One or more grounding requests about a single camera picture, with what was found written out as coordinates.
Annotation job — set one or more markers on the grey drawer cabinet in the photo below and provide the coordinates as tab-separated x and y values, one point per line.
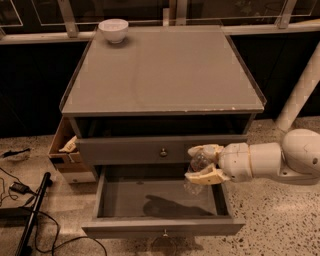
163	71

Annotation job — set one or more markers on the white diagonal post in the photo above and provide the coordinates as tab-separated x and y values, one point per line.
301	92

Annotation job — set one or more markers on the clear plastic water bottle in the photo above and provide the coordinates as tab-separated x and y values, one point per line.
197	163

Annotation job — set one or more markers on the metal window railing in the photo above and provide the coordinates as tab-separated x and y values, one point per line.
51	21

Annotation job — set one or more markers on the grey top drawer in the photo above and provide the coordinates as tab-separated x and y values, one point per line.
153	139

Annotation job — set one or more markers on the cardboard box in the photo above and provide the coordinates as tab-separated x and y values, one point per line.
69	164

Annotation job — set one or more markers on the grey open middle drawer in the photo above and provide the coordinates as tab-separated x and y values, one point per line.
151	200

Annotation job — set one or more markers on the black pole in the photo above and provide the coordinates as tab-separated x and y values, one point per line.
22	249

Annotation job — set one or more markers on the black power adapter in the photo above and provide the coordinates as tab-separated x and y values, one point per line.
19	188

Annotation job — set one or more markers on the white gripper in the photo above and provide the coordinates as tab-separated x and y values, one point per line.
234	162

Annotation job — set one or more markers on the white ceramic bowl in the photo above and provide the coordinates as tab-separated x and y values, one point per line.
114	30

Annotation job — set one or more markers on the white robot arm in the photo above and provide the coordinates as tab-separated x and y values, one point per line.
295	161

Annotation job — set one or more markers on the black tool on floor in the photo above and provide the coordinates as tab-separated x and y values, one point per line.
13	153

